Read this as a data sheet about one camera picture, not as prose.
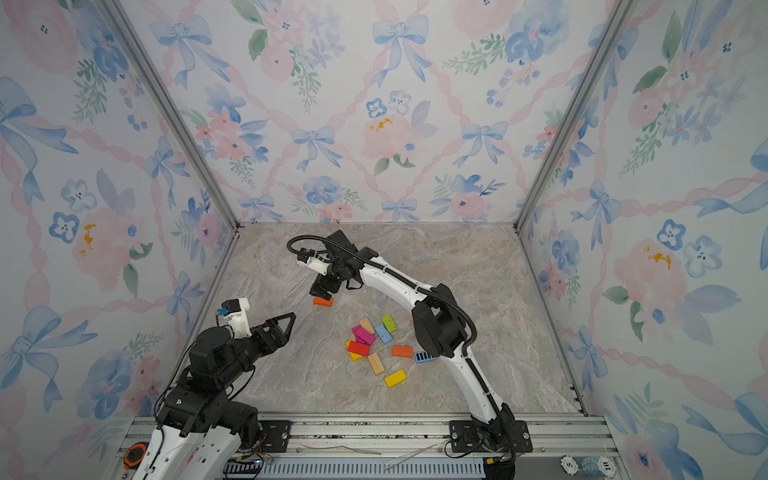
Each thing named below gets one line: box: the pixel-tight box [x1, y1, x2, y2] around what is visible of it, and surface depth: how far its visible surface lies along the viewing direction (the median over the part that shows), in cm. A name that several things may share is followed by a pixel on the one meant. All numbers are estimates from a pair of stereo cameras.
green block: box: [381, 314, 398, 334], surface depth 95 cm
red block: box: [348, 340, 371, 356], surface depth 90 cm
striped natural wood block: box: [367, 352, 385, 375], surface depth 87 cm
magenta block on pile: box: [352, 325, 377, 346], surface depth 91 cm
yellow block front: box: [384, 369, 408, 388], surface depth 85 cm
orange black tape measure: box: [123, 442, 149, 470], surface depth 70 cm
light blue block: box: [375, 324, 393, 344], surface depth 92 cm
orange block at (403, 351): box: [392, 345, 414, 358], surface depth 90 cm
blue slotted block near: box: [414, 352, 436, 364], surface depth 87 cm
